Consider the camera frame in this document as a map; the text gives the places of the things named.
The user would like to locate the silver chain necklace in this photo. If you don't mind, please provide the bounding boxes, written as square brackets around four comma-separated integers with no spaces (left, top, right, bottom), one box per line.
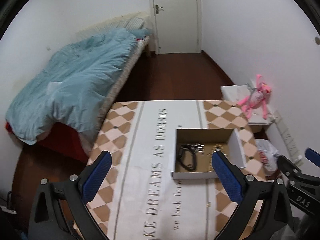
[187,142,206,153]

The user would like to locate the white plastic bag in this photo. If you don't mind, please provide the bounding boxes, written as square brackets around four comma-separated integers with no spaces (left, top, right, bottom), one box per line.
[255,139,279,177]

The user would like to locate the pink panther plush toy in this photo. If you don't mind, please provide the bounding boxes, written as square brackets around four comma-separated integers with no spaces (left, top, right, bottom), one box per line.
[238,74,272,120]

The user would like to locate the bed mattress with patterned sheet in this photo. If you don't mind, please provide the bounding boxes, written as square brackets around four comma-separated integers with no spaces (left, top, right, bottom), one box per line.
[75,11,151,156]

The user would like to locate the checkered printed tablecloth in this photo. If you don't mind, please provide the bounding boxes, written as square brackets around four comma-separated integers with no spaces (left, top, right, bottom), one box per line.
[87,100,265,239]

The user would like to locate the white cardboard box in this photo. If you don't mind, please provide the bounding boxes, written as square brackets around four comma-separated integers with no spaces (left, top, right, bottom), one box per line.
[171,128,247,180]

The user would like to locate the black carabiner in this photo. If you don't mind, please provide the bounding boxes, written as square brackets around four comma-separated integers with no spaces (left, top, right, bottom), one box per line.
[176,145,197,172]

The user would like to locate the white paper on duvet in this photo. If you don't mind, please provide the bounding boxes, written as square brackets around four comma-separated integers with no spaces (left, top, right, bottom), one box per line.
[46,81,62,95]

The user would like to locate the teal blue duvet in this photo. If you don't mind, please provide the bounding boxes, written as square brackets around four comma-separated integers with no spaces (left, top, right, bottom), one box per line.
[5,29,142,145]

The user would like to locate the white door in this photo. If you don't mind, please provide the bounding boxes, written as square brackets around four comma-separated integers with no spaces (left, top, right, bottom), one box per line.
[149,0,202,54]

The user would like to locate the striped pillow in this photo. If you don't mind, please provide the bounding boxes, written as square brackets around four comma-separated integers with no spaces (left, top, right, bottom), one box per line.
[123,17,145,30]

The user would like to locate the white wall power strip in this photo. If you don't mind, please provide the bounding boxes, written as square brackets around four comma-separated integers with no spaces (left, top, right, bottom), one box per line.
[273,110,303,166]

